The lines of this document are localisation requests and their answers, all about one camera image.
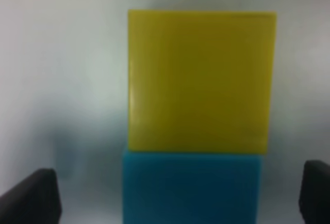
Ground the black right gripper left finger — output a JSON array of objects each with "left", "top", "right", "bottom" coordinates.
[{"left": 1, "top": 168, "right": 62, "bottom": 224}]

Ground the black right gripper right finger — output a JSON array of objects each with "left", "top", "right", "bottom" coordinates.
[{"left": 299, "top": 160, "right": 329, "bottom": 224}]

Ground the blue block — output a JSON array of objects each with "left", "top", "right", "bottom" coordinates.
[{"left": 122, "top": 151, "right": 262, "bottom": 224}]

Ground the yellow block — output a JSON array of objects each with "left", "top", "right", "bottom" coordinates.
[{"left": 128, "top": 10, "right": 277, "bottom": 155}]

